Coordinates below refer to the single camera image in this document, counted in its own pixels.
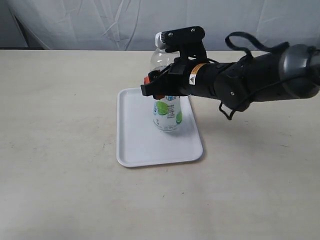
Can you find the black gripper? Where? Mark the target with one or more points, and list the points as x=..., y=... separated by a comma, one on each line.
x=192, y=78

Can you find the clear plastic drink bottle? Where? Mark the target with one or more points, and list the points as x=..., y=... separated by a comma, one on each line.
x=167, y=112

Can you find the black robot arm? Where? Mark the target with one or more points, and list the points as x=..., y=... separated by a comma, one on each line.
x=293, y=73

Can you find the white rectangular plastic tray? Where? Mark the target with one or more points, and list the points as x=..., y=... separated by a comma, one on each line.
x=140, y=143

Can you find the white backdrop cloth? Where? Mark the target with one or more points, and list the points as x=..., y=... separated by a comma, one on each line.
x=131, y=25

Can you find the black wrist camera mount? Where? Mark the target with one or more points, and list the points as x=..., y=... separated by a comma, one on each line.
x=187, y=41

